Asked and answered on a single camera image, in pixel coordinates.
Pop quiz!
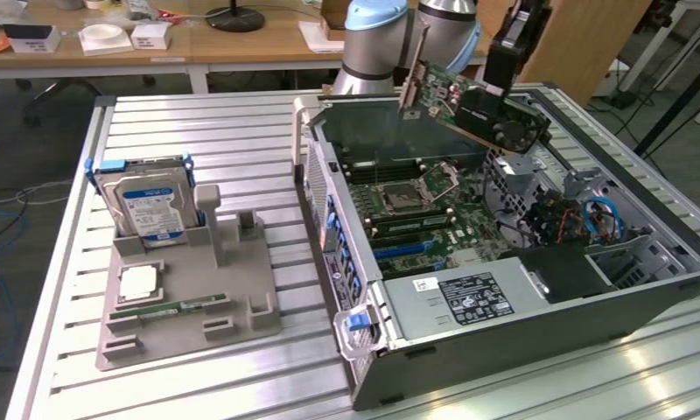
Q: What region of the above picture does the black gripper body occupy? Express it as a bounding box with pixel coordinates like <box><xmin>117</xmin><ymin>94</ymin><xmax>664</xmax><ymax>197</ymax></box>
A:
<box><xmin>498</xmin><ymin>0</ymin><xmax>554</xmax><ymax>52</ymax></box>

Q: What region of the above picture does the green graphics card black fan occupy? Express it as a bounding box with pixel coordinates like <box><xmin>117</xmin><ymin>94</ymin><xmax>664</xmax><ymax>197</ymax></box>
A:
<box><xmin>396</xmin><ymin>24</ymin><xmax>555</xmax><ymax>156</ymax></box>

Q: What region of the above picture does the wooden cabinet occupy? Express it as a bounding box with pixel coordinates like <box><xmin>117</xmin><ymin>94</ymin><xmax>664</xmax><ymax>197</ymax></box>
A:
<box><xmin>478</xmin><ymin>0</ymin><xmax>655</xmax><ymax>106</ymax></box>

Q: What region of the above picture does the metal disk bay cage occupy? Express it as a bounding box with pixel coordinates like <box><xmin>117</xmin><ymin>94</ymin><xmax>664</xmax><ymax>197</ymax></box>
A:
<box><xmin>480</xmin><ymin>148</ymin><xmax>567</xmax><ymax>228</ymax></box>

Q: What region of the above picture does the metal socket cover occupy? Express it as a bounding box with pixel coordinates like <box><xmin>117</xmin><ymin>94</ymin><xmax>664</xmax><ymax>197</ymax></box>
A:
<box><xmin>423</xmin><ymin>161</ymin><xmax>463</xmax><ymax>198</ymax></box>

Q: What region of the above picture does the black stand leg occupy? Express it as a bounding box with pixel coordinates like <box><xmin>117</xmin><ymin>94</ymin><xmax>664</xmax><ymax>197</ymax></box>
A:
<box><xmin>632</xmin><ymin>0</ymin><xmax>700</xmax><ymax>158</ymax></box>

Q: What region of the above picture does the brown cardboard box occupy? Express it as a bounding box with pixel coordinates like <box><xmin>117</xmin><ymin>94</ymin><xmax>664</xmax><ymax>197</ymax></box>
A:
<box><xmin>319</xmin><ymin>0</ymin><xmax>355</xmax><ymax>32</ymax></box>

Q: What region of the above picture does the white paper booklet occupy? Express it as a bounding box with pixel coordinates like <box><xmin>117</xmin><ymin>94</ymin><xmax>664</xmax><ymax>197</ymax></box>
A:
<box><xmin>299</xmin><ymin>19</ymin><xmax>347</xmax><ymax>54</ymax></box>

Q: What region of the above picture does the CPU socket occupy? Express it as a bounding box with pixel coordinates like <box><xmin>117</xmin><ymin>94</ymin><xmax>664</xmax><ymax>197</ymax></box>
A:
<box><xmin>382</xmin><ymin>181</ymin><xmax>426</xmax><ymax>215</ymax></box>

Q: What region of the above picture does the green motherboard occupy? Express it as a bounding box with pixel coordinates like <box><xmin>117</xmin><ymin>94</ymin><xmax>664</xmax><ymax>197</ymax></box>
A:
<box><xmin>337</xmin><ymin>146</ymin><xmax>515</xmax><ymax>281</ymax></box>

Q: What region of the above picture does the installed RAM stick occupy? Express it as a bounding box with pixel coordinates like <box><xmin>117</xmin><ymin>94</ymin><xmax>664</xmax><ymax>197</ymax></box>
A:
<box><xmin>372</xmin><ymin>213</ymin><xmax>454</xmax><ymax>233</ymax></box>

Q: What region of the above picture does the blue expansion slot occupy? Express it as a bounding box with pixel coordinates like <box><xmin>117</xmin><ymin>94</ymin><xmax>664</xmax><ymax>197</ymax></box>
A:
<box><xmin>372</xmin><ymin>242</ymin><xmax>439</xmax><ymax>260</ymax></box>

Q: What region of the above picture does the wooden desk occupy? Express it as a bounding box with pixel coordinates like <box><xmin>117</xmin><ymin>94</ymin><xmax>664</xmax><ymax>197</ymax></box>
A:
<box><xmin>0</xmin><ymin>0</ymin><xmax>510</xmax><ymax>95</ymax></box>

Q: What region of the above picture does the black lamp base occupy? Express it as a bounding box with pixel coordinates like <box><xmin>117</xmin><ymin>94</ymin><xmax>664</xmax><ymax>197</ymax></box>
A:
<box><xmin>204</xmin><ymin>0</ymin><xmax>267</xmax><ymax>32</ymax></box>

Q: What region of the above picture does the grey power supply unit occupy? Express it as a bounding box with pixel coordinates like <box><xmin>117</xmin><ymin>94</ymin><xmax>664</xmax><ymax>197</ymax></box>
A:
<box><xmin>383</xmin><ymin>256</ymin><xmax>554</xmax><ymax>342</ymax></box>

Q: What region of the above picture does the plain white box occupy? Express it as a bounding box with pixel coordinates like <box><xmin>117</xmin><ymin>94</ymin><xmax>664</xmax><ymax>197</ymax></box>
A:
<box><xmin>129</xmin><ymin>22</ymin><xmax>173</xmax><ymax>50</ymax></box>

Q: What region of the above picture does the black open PC case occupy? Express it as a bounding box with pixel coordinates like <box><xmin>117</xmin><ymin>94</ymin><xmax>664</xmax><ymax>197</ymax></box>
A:
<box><xmin>291</xmin><ymin>85</ymin><xmax>700</xmax><ymax>411</ymax></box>

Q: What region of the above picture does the white box with round hollow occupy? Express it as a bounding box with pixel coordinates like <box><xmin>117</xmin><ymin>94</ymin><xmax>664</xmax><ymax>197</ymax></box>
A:
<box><xmin>79</xmin><ymin>24</ymin><xmax>136</xmax><ymax>57</ymax></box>

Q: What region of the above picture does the grey parts rack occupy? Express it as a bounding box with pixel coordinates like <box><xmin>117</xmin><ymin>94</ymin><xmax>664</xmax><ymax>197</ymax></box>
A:
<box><xmin>95</xmin><ymin>183</ymin><xmax>281</xmax><ymax>373</ymax></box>

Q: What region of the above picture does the black office chair base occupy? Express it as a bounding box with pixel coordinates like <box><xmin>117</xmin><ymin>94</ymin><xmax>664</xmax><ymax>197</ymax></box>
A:
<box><xmin>23</xmin><ymin>78</ymin><xmax>104</xmax><ymax>128</ymax></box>

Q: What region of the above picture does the silver CPU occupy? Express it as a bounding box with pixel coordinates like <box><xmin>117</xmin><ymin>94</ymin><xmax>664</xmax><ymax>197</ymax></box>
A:
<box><xmin>117</xmin><ymin>267</ymin><xmax>157</xmax><ymax>302</ymax></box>

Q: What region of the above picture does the white box with black top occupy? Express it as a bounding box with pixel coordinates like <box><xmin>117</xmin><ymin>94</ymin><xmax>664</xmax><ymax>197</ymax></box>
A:
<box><xmin>3</xmin><ymin>24</ymin><xmax>63</xmax><ymax>54</ymax></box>

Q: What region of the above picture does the green RAM stick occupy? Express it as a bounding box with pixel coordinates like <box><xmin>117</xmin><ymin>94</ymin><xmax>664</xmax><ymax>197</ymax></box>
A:
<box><xmin>108</xmin><ymin>297</ymin><xmax>227</xmax><ymax>323</ymax></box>

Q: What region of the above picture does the black red wire bundle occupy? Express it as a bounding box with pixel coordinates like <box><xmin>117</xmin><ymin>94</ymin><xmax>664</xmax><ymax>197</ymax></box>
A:
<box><xmin>524</xmin><ymin>199</ymin><xmax>591</xmax><ymax>246</ymax></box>

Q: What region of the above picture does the blue wire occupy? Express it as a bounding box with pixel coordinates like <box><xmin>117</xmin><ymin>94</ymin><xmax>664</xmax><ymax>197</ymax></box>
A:
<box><xmin>583</xmin><ymin>196</ymin><xmax>626</xmax><ymax>246</ymax></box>

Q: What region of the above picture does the hard disk with blue bracket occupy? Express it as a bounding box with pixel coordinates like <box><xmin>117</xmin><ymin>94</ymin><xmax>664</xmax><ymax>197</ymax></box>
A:
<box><xmin>84</xmin><ymin>152</ymin><xmax>197</xmax><ymax>244</ymax></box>

